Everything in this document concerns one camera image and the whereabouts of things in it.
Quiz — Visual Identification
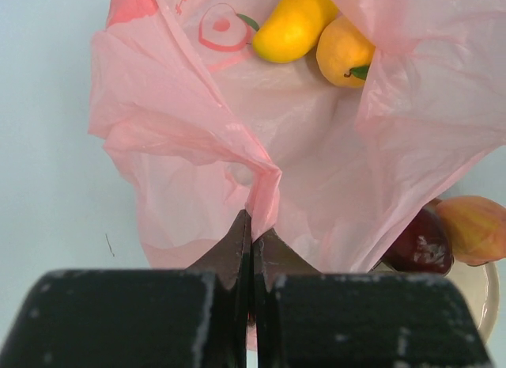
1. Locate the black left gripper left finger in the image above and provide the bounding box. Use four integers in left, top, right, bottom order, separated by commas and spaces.
7, 211, 251, 367

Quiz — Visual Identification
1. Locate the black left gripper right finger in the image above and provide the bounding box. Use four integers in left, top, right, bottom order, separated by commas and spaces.
251, 231, 493, 367

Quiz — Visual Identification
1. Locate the dark red fake apple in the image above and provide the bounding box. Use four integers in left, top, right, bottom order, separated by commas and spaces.
381, 208, 454, 275

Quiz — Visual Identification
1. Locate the pink plastic bag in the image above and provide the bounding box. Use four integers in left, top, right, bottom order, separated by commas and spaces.
87, 0, 506, 351

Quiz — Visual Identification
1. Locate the red yellow fake peach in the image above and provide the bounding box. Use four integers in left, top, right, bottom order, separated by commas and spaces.
435, 195, 505, 266

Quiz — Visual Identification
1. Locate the yellow fake orange with leaf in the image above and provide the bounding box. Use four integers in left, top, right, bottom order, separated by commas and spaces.
316, 16, 376, 88

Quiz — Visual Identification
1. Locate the yellow fake mango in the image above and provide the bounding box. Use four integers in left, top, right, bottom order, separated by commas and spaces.
251, 0, 339, 63

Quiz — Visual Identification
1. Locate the cream ceramic plate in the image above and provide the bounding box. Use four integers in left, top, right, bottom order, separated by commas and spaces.
369, 260, 501, 341

